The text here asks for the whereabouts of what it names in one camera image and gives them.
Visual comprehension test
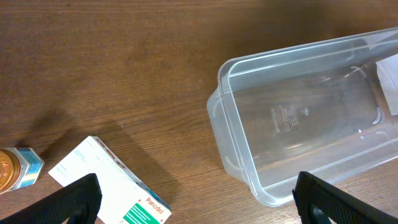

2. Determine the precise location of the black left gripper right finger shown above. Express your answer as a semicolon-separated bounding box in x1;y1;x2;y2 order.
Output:
292;171;397;224

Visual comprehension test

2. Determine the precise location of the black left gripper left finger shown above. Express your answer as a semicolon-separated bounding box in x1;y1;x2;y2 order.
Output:
1;173;102;224

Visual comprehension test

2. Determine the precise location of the white Panadol medicine box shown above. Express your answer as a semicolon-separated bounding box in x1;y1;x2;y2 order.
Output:
49;136;172;224

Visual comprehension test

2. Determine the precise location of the dark bottle with white cap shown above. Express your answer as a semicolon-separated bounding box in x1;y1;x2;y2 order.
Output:
376;54;397;115

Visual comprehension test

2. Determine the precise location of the clear plastic container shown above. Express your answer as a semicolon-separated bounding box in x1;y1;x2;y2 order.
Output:
207;28;397;207

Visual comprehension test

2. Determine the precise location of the small jar with gold lid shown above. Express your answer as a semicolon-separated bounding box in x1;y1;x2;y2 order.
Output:
1;147;45;194

